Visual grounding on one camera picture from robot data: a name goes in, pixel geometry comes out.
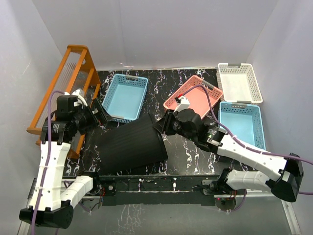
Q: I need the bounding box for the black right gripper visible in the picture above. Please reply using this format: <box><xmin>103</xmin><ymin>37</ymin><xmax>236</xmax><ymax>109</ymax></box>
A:
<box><xmin>154</xmin><ymin>110</ymin><xmax>196</xmax><ymax>142</ymax></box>

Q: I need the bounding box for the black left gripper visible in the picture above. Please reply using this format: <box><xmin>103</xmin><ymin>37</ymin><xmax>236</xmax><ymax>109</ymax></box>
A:
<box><xmin>72</xmin><ymin>98</ymin><xmax>113</xmax><ymax>135</ymax></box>

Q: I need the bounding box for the large black ribbed bin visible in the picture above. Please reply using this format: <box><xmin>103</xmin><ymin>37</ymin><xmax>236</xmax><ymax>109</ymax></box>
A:
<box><xmin>95</xmin><ymin>113</ymin><xmax>168</xmax><ymax>175</ymax></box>

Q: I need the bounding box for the blue perforated basket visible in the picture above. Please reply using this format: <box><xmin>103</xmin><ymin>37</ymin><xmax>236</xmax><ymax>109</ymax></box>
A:
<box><xmin>218</xmin><ymin>101</ymin><xmax>266</xmax><ymax>150</ymax></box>
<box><xmin>102</xmin><ymin>74</ymin><xmax>148</xmax><ymax>123</ymax></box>

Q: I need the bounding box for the pink perforated basket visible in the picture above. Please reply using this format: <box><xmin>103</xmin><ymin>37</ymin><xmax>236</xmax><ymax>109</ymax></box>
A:
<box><xmin>163</xmin><ymin>75</ymin><xmax>223</xmax><ymax>119</ymax></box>

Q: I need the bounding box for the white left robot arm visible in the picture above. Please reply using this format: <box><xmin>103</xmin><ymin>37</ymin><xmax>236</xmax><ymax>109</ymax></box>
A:
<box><xmin>19</xmin><ymin>93</ymin><xmax>112</xmax><ymax>234</ymax></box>

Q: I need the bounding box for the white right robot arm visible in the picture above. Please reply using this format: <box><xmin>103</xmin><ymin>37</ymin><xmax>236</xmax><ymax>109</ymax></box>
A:
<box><xmin>154</xmin><ymin>109</ymin><xmax>304</xmax><ymax>202</ymax></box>

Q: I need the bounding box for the orange wooden rack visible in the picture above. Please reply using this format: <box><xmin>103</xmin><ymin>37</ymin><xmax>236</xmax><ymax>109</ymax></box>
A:
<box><xmin>26</xmin><ymin>44</ymin><xmax>101</xmax><ymax>159</ymax></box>

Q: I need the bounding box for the white perforated basket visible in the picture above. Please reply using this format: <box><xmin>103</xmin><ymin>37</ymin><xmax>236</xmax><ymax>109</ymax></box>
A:
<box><xmin>216</xmin><ymin>63</ymin><xmax>263</xmax><ymax>104</ymax></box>

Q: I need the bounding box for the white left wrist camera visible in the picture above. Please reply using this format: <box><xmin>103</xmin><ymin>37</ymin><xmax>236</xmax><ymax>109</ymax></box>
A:
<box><xmin>64</xmin><ymin>88</ymin><xmax>88</xmax><ymax>106</ymax></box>

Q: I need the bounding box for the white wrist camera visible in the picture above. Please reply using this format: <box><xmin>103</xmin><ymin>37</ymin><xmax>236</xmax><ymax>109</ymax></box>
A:
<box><xmin>174</xmin><ymin>94</ymin><xmax>190</xmax><ymax>112</ymax></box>
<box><xmin>64</xmin><ymin>88</ymin><xmax>88</xmax><ymax>106</ymax></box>

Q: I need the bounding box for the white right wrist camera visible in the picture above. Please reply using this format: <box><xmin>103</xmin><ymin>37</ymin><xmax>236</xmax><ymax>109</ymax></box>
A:
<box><xmin>174</xmin><ymin>94</ymin><xmax>190</xmax><ymax>112</ymax></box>

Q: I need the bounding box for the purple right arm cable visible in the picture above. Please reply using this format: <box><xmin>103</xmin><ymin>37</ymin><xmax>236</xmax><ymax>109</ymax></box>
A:
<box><xmin>182</xmin><ymin>85</ymin><xmax>313</xmax><ymax>196</ymax></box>

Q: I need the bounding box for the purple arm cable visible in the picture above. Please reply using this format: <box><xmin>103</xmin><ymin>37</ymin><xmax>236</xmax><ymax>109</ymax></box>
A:
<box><xmin>30</xmin><ymin>91</ymin><xmax>67</xmax><ymax>235</ymax></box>
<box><xmin>182</xmin><ymin>85</ymin><xmax>313</xmax><ymax>196</ymax></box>

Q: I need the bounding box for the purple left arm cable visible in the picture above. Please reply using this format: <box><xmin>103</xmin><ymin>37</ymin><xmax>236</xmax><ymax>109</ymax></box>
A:
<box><xmin>30</xmin><ymin>91</ymin><xmax>67</xmax><ymax>235</ymax></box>

